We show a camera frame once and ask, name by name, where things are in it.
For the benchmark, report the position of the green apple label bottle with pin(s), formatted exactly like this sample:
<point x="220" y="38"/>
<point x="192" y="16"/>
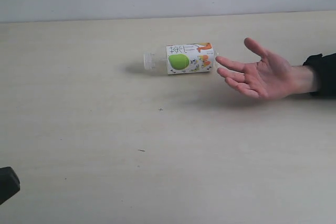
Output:
<point x="181" y="59"/>

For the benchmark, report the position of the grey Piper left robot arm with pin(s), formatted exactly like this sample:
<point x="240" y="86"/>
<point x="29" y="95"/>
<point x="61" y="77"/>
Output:
<point x="9" y="184"/>

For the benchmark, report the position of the open bare human hand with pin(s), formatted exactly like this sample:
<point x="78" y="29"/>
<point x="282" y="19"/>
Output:
<point x="271" y="78"/>

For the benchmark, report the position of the forearm in black sleeve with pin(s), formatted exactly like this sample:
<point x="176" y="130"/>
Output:
<point x="319" y="77"/>

